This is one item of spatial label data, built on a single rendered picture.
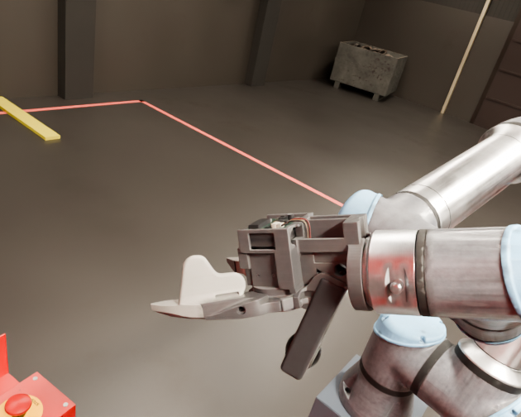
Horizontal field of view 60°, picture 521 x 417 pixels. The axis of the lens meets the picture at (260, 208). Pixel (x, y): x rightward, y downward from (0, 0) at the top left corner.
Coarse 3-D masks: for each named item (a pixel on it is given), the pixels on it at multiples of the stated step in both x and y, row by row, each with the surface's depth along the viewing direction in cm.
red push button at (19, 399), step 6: (12, 396) 73; (18, 396) 73; (24, 396) 74; (6, 402) 72; (12, 402) 72; (18, 402) 73; (24, 402) 73; (30, 402) 73; (6, 408) 72; (12, 408) 72; (18, 408) 72; (24, 408) 72; (12, 414) 71; (18, 414) 71; (24, 414) 74
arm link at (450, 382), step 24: (456, 360) 75; (480, 360) 72; (504, 360) 71; (432, 384) 76; (456, 384) 74; (480, 384) 71; (504, 384) 70; (432, 408) 78; (456, 408) 73; (480, 408) 71; (504, 408) 70
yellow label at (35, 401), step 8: (32, 400) 76; (40, 400) 77; (0, 408) 74; (32, 408) 75; (40, 408) 76; (0, 416) 73; (8, 416) 73; (24, 416) 74; (32, 416) 74; (40, 416) 74
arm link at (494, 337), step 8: (456, 320) 44; (464, 320) 41; (464, 328) 45; (472, 328) 42; (480, 328) 40; (512, 328) 39; (520, 328) 41; (472, 336) 46; (480, 336) 43; (488, 336) 42; (496, 336) 42; (504, 336) 42; (512, 336) 42; (520, 336) 43; (488, 344) 47; (496, 344) 46
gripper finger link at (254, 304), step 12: (228, 300) 41; (240, 300) 41; (252, 300) 41; (264, 300) 41; (276, 300) 41; (204, 312) 41; (216, 312) 41; (228, 312) 41; (240, 312) 41; (252, 312) 41; (264, 312) 41
